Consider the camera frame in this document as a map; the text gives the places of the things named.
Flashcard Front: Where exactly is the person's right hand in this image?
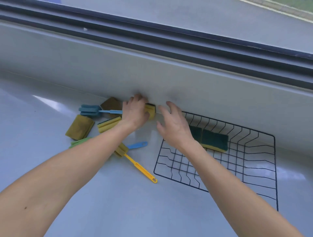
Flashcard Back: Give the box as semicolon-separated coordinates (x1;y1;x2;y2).
156;101;199;150

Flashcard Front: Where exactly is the person's left hand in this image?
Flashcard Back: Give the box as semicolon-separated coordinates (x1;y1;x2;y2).
121;94;150;131

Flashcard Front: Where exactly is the yellow sponge with green pad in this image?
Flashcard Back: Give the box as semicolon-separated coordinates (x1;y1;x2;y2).
144;103;156;121

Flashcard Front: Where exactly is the person's right forearm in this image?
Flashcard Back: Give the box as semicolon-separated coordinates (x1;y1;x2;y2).
177;140;305;237

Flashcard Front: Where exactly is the person's left forearm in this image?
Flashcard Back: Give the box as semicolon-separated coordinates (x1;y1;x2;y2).
0;121;140;237

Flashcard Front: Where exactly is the dark green scouring sponge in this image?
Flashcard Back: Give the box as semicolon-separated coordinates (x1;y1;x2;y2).
189;125;203;144

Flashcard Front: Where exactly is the brown worn sponge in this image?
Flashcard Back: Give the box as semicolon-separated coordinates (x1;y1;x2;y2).
100;97;123;119

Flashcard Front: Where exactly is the yellow grooved sponge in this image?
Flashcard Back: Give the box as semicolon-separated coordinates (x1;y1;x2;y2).
97;116;122;134

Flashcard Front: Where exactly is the green and yellow scouring sponge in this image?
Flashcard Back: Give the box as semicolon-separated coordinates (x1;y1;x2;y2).
201;129;229;152

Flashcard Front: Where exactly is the blue foam bottle brush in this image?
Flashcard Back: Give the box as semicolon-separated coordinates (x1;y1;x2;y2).
78;104;123;118

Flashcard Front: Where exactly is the olive worn sponge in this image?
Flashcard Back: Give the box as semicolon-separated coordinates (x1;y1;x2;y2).
65;114;95;141

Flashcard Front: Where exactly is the dark window sliding track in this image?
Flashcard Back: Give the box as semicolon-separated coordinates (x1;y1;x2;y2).
0;0;313;91

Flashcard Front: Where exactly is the green foam brush head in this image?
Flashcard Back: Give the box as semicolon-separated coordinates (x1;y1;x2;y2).
69;137;93;149

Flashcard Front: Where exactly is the blue plastic brush handle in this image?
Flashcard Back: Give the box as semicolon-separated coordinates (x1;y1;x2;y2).
126;141;149;150

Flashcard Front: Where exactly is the yellow handled sponge brush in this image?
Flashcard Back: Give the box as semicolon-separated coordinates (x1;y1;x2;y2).
114;143;158;184

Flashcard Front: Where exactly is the black wire basket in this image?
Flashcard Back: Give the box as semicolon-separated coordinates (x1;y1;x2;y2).
154;111;279;212

